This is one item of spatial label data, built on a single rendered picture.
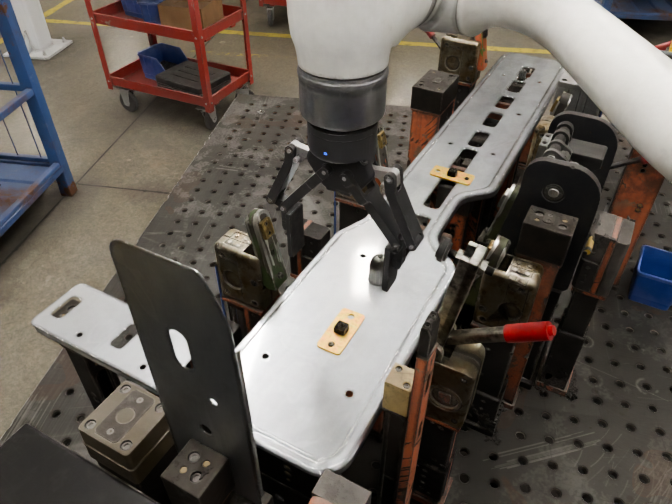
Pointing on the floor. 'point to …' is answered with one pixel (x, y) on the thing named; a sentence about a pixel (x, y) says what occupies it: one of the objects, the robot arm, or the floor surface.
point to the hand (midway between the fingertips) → (341, 260)
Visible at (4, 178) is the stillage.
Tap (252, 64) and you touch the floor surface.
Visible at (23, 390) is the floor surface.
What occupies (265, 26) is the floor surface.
